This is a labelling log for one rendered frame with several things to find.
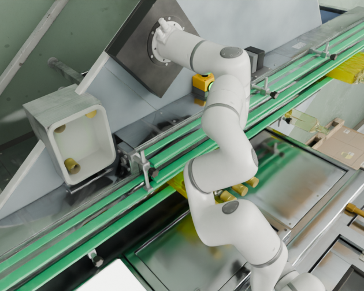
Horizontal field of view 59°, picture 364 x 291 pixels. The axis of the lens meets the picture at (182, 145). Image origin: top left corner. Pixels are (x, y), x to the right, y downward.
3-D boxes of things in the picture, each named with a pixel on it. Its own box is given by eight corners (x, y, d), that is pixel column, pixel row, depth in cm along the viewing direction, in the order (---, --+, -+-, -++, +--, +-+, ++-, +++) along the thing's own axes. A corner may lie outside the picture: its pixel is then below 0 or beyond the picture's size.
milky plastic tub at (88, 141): (56, 174, 101) (69, 188, 96) (32, 115, 87) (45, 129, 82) (103, 148, 110) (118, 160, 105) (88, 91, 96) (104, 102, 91)
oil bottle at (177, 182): (159, 177, 118) (200, 210, 105) (158, 166, 114) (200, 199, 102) (170, 170, 121) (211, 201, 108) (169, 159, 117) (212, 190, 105)
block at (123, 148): (119, 166, 110) (130, 176, 106) (114, 145, 104) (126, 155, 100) (127, 161, 112) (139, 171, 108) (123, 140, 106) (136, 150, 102)
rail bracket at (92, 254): (77, 249, 106) (97, 276, 98) (71, 237, 101) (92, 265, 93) (87, 241, 108) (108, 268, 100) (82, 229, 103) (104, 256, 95)
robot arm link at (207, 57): (212, 30, 89) (259, 47, 80) (215, 71, 98) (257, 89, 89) (186, 46, 85) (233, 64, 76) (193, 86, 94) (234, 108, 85)
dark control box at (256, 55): (236, 68, 142) (251, 74, 137) (237, 51, 137) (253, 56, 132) (248, 62, 146) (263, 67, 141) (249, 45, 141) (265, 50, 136)
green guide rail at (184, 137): (139, 155, 104) (154, 167, 100) (138, 152, 104) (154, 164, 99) (375, 16, 191) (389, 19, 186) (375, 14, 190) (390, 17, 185)
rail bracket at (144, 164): (132, 180, 108) (155, 201, 100) (123, 141, 97) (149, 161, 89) (139, 175, 109) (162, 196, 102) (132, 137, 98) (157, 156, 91)
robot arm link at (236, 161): (186, 116, 74) (171, 164, 65) (236, 92, 66) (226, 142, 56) (221, 152, 80) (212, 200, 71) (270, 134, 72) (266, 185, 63)
